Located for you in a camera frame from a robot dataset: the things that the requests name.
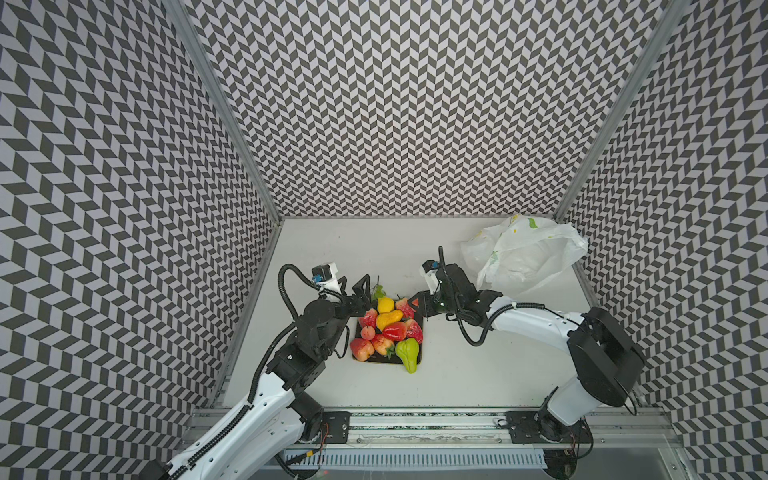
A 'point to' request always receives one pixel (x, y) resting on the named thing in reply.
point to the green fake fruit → (408, 351)
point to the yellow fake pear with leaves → (384, 304)
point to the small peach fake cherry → (367, 332)
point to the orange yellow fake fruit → (384, 319)
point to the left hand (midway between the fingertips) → (359, 279)
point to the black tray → (382, 359)
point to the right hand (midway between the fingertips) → (413, 309)
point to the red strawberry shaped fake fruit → (403, 305)
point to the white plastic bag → (523, 255)
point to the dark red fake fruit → (395, 331)
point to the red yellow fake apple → (414, 330)
